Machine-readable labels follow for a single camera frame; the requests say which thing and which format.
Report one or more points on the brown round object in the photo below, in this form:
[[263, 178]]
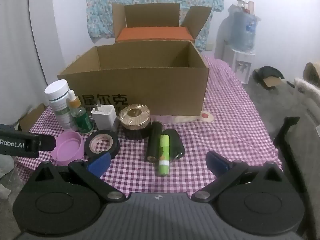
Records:
[[312, 71]]

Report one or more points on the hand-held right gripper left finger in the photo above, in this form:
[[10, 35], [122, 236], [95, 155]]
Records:
[[98, 164]]

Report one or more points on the black chair frame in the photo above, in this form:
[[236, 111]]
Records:
[[287, 130]]

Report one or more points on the pink checkered tablecloth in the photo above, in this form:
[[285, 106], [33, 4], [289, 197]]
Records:
[[225, 135]]

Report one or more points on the large cardboard box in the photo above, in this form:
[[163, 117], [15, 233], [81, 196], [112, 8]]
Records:
[[150, 87]]

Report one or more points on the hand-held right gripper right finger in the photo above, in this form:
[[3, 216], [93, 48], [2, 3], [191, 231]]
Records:
[[217, 162]]

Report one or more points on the white wall socket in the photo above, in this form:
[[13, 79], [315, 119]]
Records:
[[210, 47]]

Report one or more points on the open cardboard box with flaps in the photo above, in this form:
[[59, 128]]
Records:
[[150, 15]]

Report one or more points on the white water dispenser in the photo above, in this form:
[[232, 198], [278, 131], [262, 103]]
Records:
[[240, 66]]

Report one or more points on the round strawberry coaster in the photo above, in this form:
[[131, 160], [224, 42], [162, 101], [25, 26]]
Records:
[[206, 116]]

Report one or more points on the floral curtain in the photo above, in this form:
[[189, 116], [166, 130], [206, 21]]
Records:
[[105, 5]]

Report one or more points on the orange carton box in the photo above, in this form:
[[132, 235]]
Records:
[[155, 33]]

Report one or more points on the green dropper bottle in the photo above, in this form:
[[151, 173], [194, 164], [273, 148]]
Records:
[[81, 120]]

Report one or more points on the black jar gold lid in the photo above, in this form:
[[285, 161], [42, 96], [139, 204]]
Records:
[[135, 115]]

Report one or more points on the white spray bottle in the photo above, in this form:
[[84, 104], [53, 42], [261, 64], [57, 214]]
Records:
[[241, 4]]

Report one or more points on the green lip balm stick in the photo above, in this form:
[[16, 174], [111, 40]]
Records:
[[163, 155]]

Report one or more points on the purple plastic lid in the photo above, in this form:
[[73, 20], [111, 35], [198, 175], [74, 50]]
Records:
[[67, 147]]

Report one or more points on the black curved object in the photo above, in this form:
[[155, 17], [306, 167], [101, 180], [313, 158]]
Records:
[[268, 72]]

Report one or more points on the white charger plug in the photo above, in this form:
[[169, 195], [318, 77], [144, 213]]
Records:
[[105, 118]]

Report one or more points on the black cylindrical tube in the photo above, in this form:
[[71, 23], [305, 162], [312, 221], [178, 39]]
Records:
[[153, 140]]

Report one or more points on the white bottle green label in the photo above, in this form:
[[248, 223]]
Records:
[[60, 100]]

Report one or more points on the black electrical tape roll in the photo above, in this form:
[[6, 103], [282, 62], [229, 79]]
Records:
[[116, 142]]

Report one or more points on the small black case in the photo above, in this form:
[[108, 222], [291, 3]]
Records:
[[176, 142]]

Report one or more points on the blue water jug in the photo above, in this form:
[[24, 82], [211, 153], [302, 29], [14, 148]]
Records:
[[243, 30]]

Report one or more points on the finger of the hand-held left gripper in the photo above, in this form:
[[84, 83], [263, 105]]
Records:
[[47, 143]]

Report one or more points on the flat cardboard piece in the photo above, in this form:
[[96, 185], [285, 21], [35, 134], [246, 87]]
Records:
[[30, 120]]

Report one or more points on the white fluffy cloth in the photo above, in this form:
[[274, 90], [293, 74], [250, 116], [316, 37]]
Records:
[[306, 86]]

